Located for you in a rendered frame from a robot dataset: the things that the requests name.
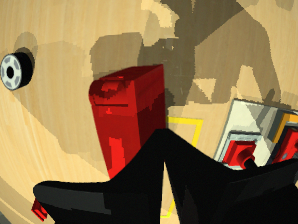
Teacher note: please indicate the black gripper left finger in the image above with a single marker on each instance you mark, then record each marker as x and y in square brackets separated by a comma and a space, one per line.
[132, 196]

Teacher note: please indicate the black toy car wheel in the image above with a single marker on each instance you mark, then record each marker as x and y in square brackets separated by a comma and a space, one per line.
[15, 70]

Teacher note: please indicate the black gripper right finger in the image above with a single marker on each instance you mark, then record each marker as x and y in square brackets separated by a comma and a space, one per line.
[204, 189]

